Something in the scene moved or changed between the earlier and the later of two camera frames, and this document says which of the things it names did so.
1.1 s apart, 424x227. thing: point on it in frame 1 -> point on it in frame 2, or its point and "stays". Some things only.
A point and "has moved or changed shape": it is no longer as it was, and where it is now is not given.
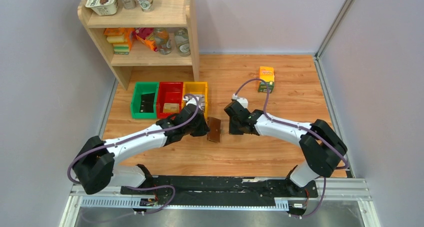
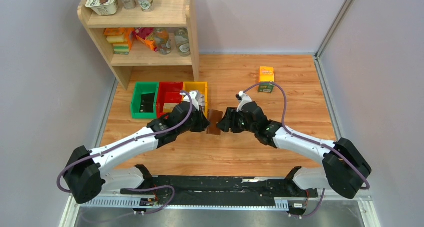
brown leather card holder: (214, 124) has moved or changed shape
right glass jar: (182, 41) stays
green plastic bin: (144, 100) stays
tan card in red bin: (171, 108) stays
